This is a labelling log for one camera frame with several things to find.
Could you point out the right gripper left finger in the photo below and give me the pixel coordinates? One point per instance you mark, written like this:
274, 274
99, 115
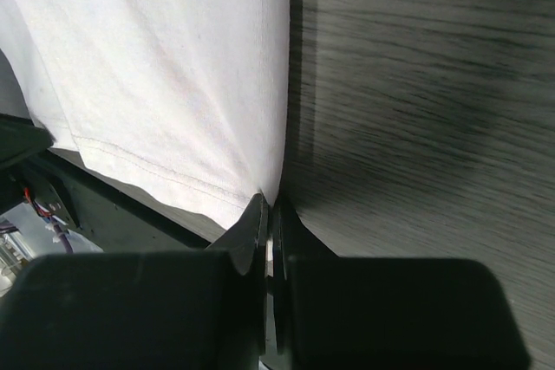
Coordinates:
192, 309

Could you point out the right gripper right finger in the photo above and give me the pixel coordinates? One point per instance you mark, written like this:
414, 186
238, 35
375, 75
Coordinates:
339, 312

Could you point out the green and white t-shirt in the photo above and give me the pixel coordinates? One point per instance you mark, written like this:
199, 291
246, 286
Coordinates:
185, 99

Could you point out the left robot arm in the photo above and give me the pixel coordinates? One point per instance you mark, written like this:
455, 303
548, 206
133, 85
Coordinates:
20, 139

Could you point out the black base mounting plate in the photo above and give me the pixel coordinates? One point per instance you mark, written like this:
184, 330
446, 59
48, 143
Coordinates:
115, 216

